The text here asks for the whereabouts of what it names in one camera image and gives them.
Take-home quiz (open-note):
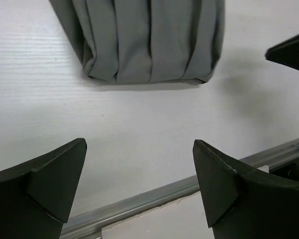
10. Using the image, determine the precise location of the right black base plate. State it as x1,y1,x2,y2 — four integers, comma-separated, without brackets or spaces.
270,158,299,185

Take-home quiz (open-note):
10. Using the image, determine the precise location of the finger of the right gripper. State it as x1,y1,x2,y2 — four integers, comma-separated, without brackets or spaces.
265,34,299,71

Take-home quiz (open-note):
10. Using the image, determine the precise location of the grey pleated skirt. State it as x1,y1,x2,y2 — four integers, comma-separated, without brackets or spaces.
51,0,225,85

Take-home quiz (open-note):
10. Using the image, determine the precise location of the aluminium front rail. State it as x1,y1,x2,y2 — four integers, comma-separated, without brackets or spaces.
60,138,299,239

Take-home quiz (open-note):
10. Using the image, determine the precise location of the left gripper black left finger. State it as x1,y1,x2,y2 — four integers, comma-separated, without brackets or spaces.
0,138,87,239

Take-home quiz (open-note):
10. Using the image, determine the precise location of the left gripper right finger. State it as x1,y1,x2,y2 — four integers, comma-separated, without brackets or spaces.
193,140,299,239

